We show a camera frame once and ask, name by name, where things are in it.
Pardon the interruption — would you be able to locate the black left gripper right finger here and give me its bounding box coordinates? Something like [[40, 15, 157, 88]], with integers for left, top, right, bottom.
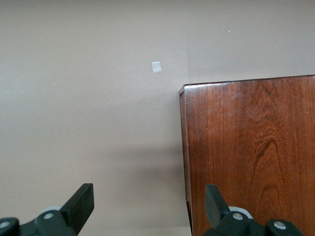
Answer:
[[203, 184, 305, 236]]

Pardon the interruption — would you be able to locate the dark wooden cabinet box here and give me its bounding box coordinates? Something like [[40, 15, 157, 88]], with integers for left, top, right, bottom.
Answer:
[[179, 75, 315, 236]]

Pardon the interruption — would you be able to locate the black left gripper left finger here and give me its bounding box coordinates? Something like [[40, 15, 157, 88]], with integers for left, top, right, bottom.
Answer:
[[0, 183, 95, 236]]

